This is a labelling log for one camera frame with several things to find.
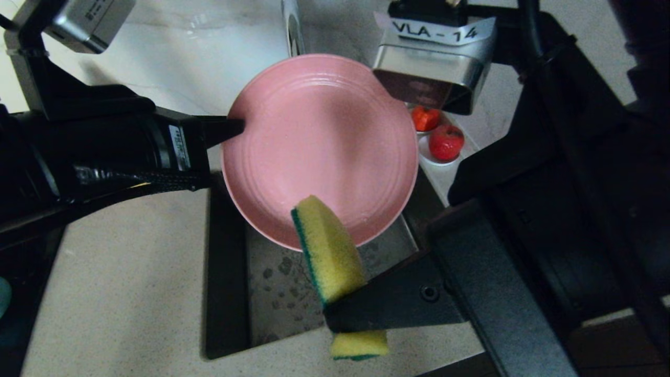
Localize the black cooktop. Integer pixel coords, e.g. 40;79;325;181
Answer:
0;220;66;377

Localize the short black camera cable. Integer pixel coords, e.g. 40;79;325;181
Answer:
388;0;469;26

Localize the yellow sponge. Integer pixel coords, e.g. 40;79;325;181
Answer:
291;195;389;361

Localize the red apple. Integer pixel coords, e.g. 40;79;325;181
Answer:
429;125;465;161

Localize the small white dish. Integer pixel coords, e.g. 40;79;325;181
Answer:
417;134;461;167

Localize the teal bowl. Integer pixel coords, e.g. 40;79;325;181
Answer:
0;276;12;319

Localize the pink plate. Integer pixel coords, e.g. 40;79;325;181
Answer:
220;53;419;252

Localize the stainless steel sink basin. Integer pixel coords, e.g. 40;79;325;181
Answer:
206;168;472;361

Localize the chrome kitchen faucet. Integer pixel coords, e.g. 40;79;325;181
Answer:
283;0;309;58

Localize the orange-red tomato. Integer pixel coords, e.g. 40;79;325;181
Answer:
412;106;441;131

